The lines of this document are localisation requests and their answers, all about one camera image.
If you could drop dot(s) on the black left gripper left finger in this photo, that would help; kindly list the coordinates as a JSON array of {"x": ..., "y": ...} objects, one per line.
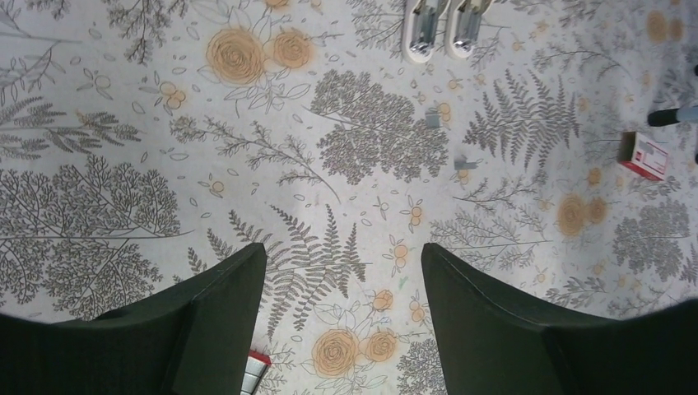
[{"x": 191, "y": 338}]

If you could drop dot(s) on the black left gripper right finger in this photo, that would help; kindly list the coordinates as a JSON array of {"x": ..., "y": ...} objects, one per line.
[{"x": 494, "y": 338}]

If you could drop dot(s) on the grey metal staple strip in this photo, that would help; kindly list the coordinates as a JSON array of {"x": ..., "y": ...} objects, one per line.
[{"x": 256, "y": 367}]

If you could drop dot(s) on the red white staple box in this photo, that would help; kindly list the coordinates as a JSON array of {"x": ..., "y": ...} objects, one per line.
[{"x": 643, "y": 156}]

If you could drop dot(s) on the floral patterned table mat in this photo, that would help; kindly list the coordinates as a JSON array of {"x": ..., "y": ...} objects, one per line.
[{"x": 144, "y": 141}]

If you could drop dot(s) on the small loose staple piece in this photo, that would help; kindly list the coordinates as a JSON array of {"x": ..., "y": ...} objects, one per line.
[{"x": 433, "y": 118}]

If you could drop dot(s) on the grey tripod stand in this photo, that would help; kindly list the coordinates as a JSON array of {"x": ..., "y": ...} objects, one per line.
[{"x": 676, "y": 98}]

